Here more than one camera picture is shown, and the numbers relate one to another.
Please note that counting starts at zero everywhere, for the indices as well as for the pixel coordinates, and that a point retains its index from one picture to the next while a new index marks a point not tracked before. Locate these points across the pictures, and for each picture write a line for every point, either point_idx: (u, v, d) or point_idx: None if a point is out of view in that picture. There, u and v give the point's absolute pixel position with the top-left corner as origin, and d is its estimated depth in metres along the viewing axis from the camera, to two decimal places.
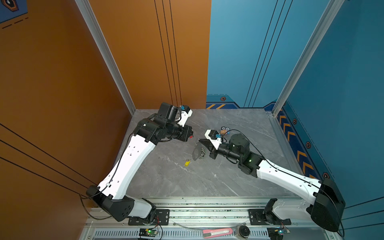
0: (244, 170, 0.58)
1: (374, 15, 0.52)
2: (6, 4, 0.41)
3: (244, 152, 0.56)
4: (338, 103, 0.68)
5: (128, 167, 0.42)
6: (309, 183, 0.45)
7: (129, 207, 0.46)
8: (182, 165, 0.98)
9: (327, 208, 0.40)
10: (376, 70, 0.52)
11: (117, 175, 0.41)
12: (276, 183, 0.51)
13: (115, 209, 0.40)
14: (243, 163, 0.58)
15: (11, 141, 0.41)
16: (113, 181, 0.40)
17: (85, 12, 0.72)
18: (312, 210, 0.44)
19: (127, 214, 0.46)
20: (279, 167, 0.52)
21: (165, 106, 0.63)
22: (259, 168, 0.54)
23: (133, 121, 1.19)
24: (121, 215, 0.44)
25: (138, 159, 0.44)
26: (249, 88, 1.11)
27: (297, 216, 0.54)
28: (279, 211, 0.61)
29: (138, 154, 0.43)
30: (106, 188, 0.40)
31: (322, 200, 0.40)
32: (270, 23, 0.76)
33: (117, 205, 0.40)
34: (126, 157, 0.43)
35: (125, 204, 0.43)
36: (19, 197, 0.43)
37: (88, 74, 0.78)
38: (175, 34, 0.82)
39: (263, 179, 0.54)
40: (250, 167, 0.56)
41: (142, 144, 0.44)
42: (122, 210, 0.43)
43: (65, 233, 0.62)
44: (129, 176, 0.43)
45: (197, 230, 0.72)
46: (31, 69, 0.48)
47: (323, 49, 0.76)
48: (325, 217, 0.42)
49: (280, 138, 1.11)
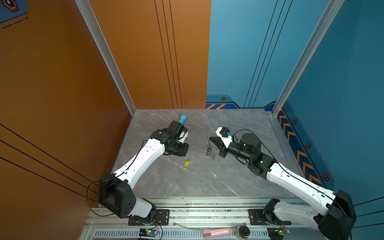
0: (254, 171, 0.57)
1: (374, 15, 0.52)
2: (6, 4, 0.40)
3: (256, 154, 0.57)
4: (338, 103, 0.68)
5: (143, 159, 0.49)
6: (322, 193, 0.43)
7: (131, 204, 0.47)
8: (182, 165, 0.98)
9: (339, 221, 0.38)
10: (375, 70, 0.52)
11: (134, 165, 0.47)
12: (285, 187, 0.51)
13: (125, 197, 0.42)
14: (253, 163, 0.57)
15: (11, 141, 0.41)
16: (129, 169, 0.45)
17: (85, 12, 0.72)
18: (321, 220, 0.43)
19: (126, 211, 0.45)
20: (292, 172, 0.50)
21: (175, 122, 0.64)
22: (270, 171, 0.52)
23: (133, 121, 1.19)
24: (125, 208, 0.44)
25: (152, 156, 0.52)
26: (249, 88, 1.11)
27: (299, 220, 0.54)
28: (281, 212, 0.60)
29: (152, 152, 0.51)
30: (123, 174, 0.44)
31: (336, 212, 0.39)
32: (270, 23, 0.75)
33: (129, 193, 0.43)
34: (143, 153, 0.50)
35: (130, 198, 0.44)
36: (19, 197, 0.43)
37: (88, 74, 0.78)
38: (175, 34, 0.82)
39: (273, 182, 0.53)
40: (260, 168, 0.55)
41: (157, 144, 0.54)
42: (128, 202, 0.44)
43: (65, 233, 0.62)
44: (142, 169, 0.49)
45: (197, 230, 0.72)
46: (30, 69, 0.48)
47: (324, 49, 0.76)
48: (334, 229, 0.41)
49: (280, 138, 1.11)
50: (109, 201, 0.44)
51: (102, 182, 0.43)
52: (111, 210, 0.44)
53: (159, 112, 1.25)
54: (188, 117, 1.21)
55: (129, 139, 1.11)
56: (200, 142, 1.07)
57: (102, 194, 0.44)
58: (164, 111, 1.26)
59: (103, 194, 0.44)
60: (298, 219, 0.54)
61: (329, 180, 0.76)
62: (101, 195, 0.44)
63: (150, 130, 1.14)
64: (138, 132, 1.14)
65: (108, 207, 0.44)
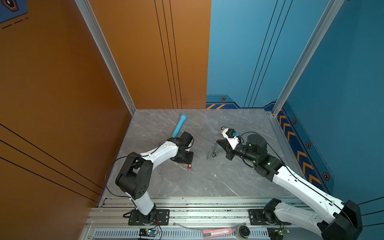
0: (260, 172, 0.56)
1: (374, 15, 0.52)
2: (6, 4, 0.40)
3: (262, 155, 0.57)
4: (338, 104, 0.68)
5: (164, 149, 0.59)
6: (331, 201, 0.42)
7: (144, 189, 0.50)
8: (182, 165, 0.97)
9: (346, 231, 0.38)
10: (375, 70, 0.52)
11: (155, 152, 0.55)
12: (291, 192, 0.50)
13: (145, 175, 0.47)
14: (259, 164, 0.56)
15: (11, 141, 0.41)
16: (152, 153, 0.54)
17: (85, 12, 0.72)
18: (326, 228, 0.42)
19: (138, 194, 0.48)
20: (299, 177, 0.49)
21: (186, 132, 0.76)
22: (278, 174, 0.51)
23: (133, 121, 1.19)
24: (140, 189, 0.48)
25: (169, 151, 0.61)
26: (249, 87, 1.11)
27: (299, 223, 0.54)
28: (283, 213, 0.60)
29: (168, 148, 0.61)
30: (147, 156, 0.52)
31: (343, 222, 0.38)
32: (270, 23, 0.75)
33: (149, 173, 0.49)
34: (164, 145, 0.62)
35: (146, 181, 0.49)
36: (19, 198, 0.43)
37: (88, 74, 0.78)
38: (175, 34, 0.82)
39: (279, 184, 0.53)
40: (267, 169, 0.54)
41: (173, 145, 0.64)
42: (144, 183, 0.49)
43: (65, 233, 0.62)
44: (162, 157, 0.57)
45: (197, 230, 0.72)
46: (30, 68, 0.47)
47: (324, 49, 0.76)
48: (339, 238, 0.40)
49: (280, 138, 1.11)
50: (128, 179, 0.48)
51: (129, 158, 0.49)
52: (126, 189, 0.47)
53: (159, 112, 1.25)
54: (188, 117, 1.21)
55: (129, 139, 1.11)
56: (200, 142, 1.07)
57: (124, 170, 0.49)
58: (164, 111, 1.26)
59: (126, 170, 0.49)
60: (301, 222, 0.53)
61: (329, 180, 0.76)
62: (124, 171, 0.49)
63: (150, 130, 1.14)
64: (138, 132, 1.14)
65: (124, 186, 0.48)
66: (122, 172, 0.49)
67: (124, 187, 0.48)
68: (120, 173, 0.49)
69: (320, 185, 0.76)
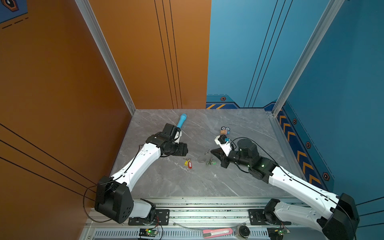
0: (255, 175, 0.56)
1: (374, 15, 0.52)
2: (6, 4, 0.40)
3: (254, 158, 0.58)
4: (338, 104, 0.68)
5: (143, 162, 0.50)
6: (326, 197, 0.43)
7: (129, 209, 0.46)
8: (182, 165, 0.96)
9: (345, 224, 0.38)
10: (375, 70, 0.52)
11: (131, 169, 0.47)
12: (288, 191, 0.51)
13: (123, 200, 0.42)
14: (253, 167, 0.57)
15: (11, 141, 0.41)
16: (127, 172, 0.46)
17: (85, 12, 0.72)
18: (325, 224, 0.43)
19: (124, 216, 0.44)
20: (294, 176, 0.50)
21: (168, 126, 0.65)
22: (272, 175, 0.52)
23: (133, 121, 1.19)
24: (123, 212, 0.43)
25: (149, 160, 0.53)
26: (249, 87, 1.11)
27: (300, 221, 0.54)
28: (283, 214, 0.60)
29: (149, 155, 0.53)
30: (121, 177, 0.44)
31: (340, 216, 0.39)
32: (270, 23, 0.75)
33: (128, 196, 0.43)
34: (141, 154, 0.52)
35: (127, 204, 0.44)
36: (19, 198, 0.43)
37: (88, 74, 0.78)
38: (175, 34, 0.83)
39: (275, 186, 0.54)
40: (262, 171, 0.54)
41: (154, 148, 0.55)
42: (126, 205, 0.44)
43: (65, 233, 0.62)
44: (139, 172, 0.49)
45: (197, 230, 0.72)
46: (30, 68, 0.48)
47: (324, 49, 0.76)
48: (338, 232, 0.41)
49: (280, 138, 1.11)
50: (107, 206, 0.43)
51: (100, 187, 0.42)
52: (109, 216, 0.43)
53: (159, 112, 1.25)
54: (188, 117, 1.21)
55: (129, 139, 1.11)
56: (200, 142, 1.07)
57: (99, 199, 0.43)
58: (164, 111, 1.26)
59: (100, 198, 0.43)
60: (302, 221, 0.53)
61: (329, 180, 0.76)
62: (99, 200, 0.43)
63: (150, 130, 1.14)
64: (138, 132, 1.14)
65: (106, 214, 0.43)
66: (97, 201, 0.43)
67: (106, 214, 0.43)
68: (96, 202, 0.44)
69: (320, 185, 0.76)
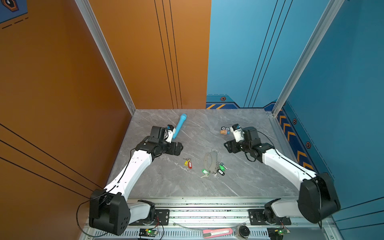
0: (253, 154, 0.64)
1: (374, 14, 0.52)
2: (6, 4, 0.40)
3: (253, 140, 0.68)
4: (338, 104, 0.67)
5: (135, 169, 0.50)
6: (304, 171, 0.47)
7: (127, 219, 0.45)
8: (182, 165, 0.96)
9: (309, 191, 0.42)
10: (375, 71, 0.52)
11: (124, 178, 0.46)
12: (275, 169, 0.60)
13: (120, 210, 0.41)
14: (252, 147, 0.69)
15: (12, 142, 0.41)
16: (120, 182, 0.45)
17: (85, 12, 0.72)
18: (300, 198, 0.46)
19: (122, 227, 0.43)
20: (283, 156, 0.56)
21: (155, 128, 0.64)
22: (264, 152, 0.60)
23: (132, 121, 1.19)
24: (121, 223, 0.42)
25: (141, 167, 0.52)
26: (249, 87, 1.11)
27: (290, 212, 0.55)
28: (276, 206, 0.62)
29: (142, 161, 0.53)
30: (114, 188, 0.43)
31: (309, 185, 0.42)
32: (270, 23, 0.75)
33: (124, 205, 0.42)
34: (132, 162, 0.51)
35: (124, 213, 0.43)
36: (20, 200, 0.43)
37: (87, 73, 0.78)
38: (175, 35, 0.83)
39: (267, 164, 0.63)
40: (257, 151, 0.63)
41: (145, 154, 0.55)
42: (123, 216, 0.43)
43: (65, 233, 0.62)
44: (132, 180, 0.48)
45: (197, 230, 0.72)
46: (29, 70, 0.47)
47: (324, 49, 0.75)
48: (306, 201, 0.43)
49: (280, 138, 1.11)
50: (103, 219, 0.42)
51: (93, 201, 0.41)
52: (107, 229, 0.41)
53: (159, 112, 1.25)
54: (188, 117, 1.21)
55: (129, 139, 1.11)
56: (200, 142, 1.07)
57: (94, 214, 0.41)
58: (164, 111, 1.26)
59: (95, 213, 0.41)
60: (288, 205, 0.55)
61: None
62: (94, 214, 0.41)
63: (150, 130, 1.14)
64: (137, 132, 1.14)
65: (103, 228, 0.42)
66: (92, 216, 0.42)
67: (102, 228, 0.42)
68: (91, 217, 0.42)
69: None
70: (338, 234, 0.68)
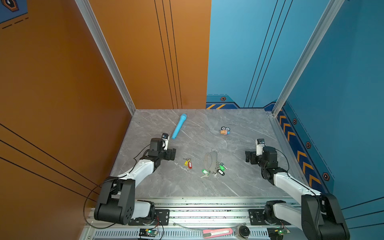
0: (266, 175, 0.66)
1: (374, 14, 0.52)
2: (6, 4, 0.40)
3: (270, 162, 0.69)
4: (338, 104, 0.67)
5: (141, 167, 0.57)
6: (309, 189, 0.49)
7: (131, 211, 0.46)
8: (182, 165, 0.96)
9: (308, 202, 0.43)
10: (375, 71, 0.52)
11: (133, 171, 0.53)
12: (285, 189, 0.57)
13: (130, 194, 0.44)
14: (266, 168, 0.69)
15: (12, 141, 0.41)
16: (130, 173, 0.51)
17: (85, 12, 0.72)
18: (302, 214, 0.45)
19: (126, 218, 0.43)
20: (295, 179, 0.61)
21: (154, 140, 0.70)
22: (277, 174, 0.62)
23: (133, 121, 1.19)
24: (127, 210, 0.44)
25: (146, 169, 0.60)
26: (249, 87, 1.11)
27: (292, 220, 0.53)
28: (278, 207, 0.62)
29: (145, 165, 0.59)
30: (125, 175, 0.49)
31: (309, 197, 0.44)
32: (270, 23, 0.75)
33: (133, 192, 0.46)
34: (139, 164, 0.59)
35: (131, 201, 0.45)
36: (20, 199, 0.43)
37: (88, 73, 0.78)
38: (175, 35, 0.83)
39: (278, 184, 0.61)
40: (270, 174, 0.65)
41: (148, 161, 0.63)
42: (130, 203, 0.45)
43: (65, 233, 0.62)
44: (139, 177, 0.54)
45: (197, 230, 0.72)
46: (29, 69, 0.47)
47: (324, 49, 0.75)
48: (306, 214, 0.43)
49: (280, 138, 1.11)
50: (110, 205, 0.44)
51: (106, 184, 0.45)
52: (111, 217, 0.42)
53: (159, 112, 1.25)
54: (188, 117, 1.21)
55: (129, 139, 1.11)
56: (200, 142, 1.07)
57: (103, 199, 0.44)
58: (164, 111, 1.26)
59: (105, 198, 0.44)
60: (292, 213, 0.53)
61: (329, 180, 0.76)
62: (103, 200, 0.44)
63: (150, 130, 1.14)
64: (138, 132, 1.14)
65: (107, 215, 0.42)
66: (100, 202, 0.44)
67: (107, 217, 0.42)
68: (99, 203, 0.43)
69: (320, 185, 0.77)
70: None
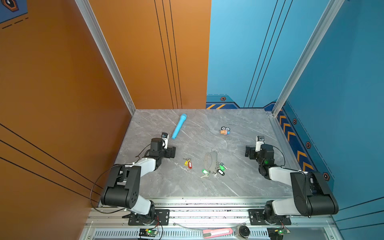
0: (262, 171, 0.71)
1: (374, 14, 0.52)
2: (7, 4, 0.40)
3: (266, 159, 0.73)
4: (338, 104, 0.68)
5: (146, 160, 0.63)
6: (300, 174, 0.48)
7: (136, 196, 0.49)
8: (182, 165, 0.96)
9: (296, 177, 0.48)
10: (375, 71, 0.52)
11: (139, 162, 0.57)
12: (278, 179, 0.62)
13: (136, 177, 0.48)
14: (262, 166, 0.73)
15: (12, 141, 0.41)
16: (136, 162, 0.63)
17: (85, 12, 0.72)
18: (294, 191, 0.48)
19: (131, 202, 0.46)
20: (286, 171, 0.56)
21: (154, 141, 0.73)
22: (271, 169, 0.66)
23: (132, 121, 1.19)
24: (133, 193, 0.46)
25: (150, 164, 0.64)
26: (249, 87, 1.11)
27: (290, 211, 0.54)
28: (277, 203, 0.63)
29: (148, 160, 0.63)
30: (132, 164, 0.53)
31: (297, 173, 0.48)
32: (270, 23, 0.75)
33: (139, 176, 0.50)
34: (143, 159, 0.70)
35: (137, 185, 0.49)
36: (20, 199, 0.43)
37: (87, 73, 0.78)
38: (175, 35, 0.83)
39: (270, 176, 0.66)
40: (266, 170, 0.70)
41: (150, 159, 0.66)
42: (136, 187, 0.48)
43: (65, 233, 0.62)
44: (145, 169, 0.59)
45: (197, 230, 0.72)
46: (28, 69, 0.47)
47: (324, 49, 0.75)
48: (296, 188, 0.47)
49: (280, 138, 1.11)
50: (117, 188, 0.46)
51: (114, 169, 0.49)
52: (117, 200, 0.45)
53: (159, 112, 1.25)
54: (188, 117, 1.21)
55: (129, 139, 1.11)
56: (200, 142, 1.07)
57: (110, 183, 0.47)
58: (164, 111, 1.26)
59: (112, 182, 0.47)
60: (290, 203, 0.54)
61: (329, 180, 0.76)
62: (110, 183, 0.47)
63: (150, 130, 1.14)
64: (137, 132, 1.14)
65: (114, 197, 0.45)
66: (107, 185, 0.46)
67: (113, 198, 0.45)
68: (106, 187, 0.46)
69: None
70: (338, 234, 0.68)
